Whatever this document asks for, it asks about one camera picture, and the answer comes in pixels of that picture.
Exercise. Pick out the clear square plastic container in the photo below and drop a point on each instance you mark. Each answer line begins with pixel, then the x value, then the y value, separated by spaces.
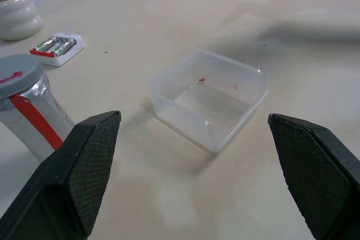
pixel 208 99

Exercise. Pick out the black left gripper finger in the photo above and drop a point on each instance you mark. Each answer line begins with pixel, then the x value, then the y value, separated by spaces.
pixel 70 172
pixel 315 172

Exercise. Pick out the grey ribbed plastic jar lid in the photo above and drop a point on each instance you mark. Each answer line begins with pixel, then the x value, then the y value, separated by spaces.
pixel 18 75

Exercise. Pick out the white battery charger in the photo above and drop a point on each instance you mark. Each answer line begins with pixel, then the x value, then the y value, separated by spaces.
pixel 59 50

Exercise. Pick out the green silver battery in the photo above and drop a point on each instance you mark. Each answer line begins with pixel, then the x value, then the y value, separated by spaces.
pixel 46 44
pixel 64 47

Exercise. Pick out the white ribbed plant pot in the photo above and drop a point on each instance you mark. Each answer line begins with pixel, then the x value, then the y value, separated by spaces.
pixel 17 16

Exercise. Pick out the grey-lidded jar with red tape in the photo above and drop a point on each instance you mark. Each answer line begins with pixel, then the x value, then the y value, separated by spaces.
pixel 31 122

